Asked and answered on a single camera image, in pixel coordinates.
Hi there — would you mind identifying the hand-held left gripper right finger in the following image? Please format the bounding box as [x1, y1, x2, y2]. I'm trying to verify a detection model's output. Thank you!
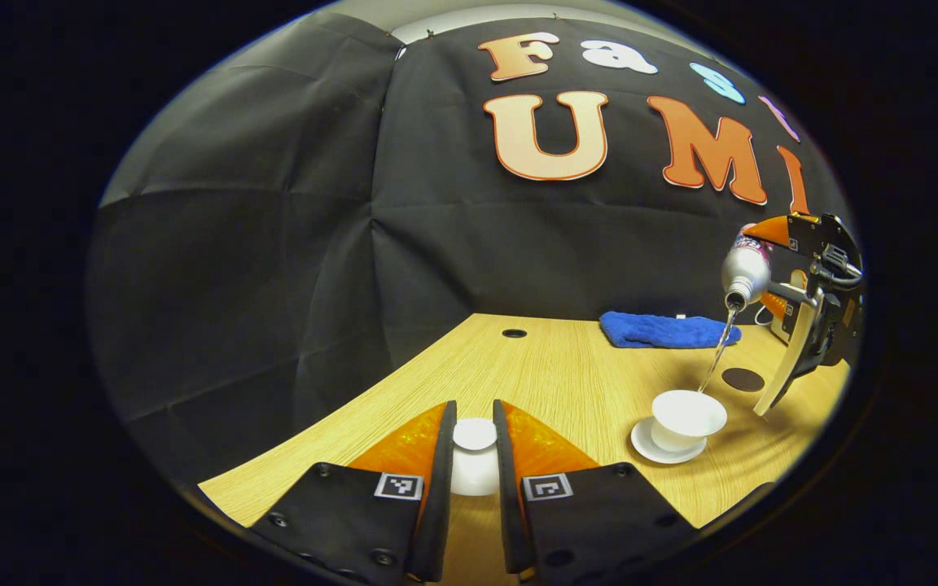
[492, 399, 702, 584]

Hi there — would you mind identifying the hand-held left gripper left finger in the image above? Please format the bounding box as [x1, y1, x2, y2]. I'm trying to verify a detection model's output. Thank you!
[245, 400, 458, 584]

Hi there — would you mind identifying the silver water bottle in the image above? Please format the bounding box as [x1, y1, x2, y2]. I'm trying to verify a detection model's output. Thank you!
[720, 230, 775, 313]

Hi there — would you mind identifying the dark round coaster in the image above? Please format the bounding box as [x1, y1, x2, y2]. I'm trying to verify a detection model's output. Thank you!
[721, 367, 765, 393]

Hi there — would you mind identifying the white teacup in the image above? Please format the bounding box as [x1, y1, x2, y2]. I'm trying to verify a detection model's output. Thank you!
[651, 390, 728, 453]

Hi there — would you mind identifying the clear water stream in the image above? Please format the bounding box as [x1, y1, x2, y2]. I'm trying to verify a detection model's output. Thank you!
[697, 308, 739, 394]

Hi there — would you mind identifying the blue towel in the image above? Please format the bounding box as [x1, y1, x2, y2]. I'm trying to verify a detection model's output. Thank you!
[599, 311, 742, 350]

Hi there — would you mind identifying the white saucer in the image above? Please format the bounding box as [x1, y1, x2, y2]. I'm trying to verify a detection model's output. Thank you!
[630, 417, 708, 466]

